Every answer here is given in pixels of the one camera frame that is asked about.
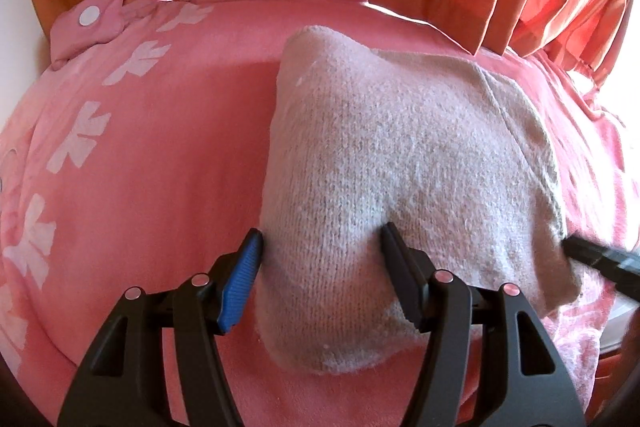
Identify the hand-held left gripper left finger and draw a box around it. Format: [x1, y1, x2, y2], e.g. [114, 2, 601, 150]
[57, 229, 265, 427]

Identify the cream sweater with black hearts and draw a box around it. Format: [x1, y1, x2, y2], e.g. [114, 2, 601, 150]
[257, 24, 583, 375]

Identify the pink blanket with white bows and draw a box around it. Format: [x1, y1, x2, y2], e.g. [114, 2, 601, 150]
[0, 0, 640, 427]

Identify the pink pillow with white dots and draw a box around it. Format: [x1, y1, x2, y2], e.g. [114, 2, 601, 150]
[50, 0, 131, 70]

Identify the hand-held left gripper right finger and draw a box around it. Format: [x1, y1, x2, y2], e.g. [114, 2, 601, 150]
[380, 222, 586, 427]

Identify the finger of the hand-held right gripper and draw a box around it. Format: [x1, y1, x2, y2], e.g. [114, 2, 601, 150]
[562, 232, 640, 303]

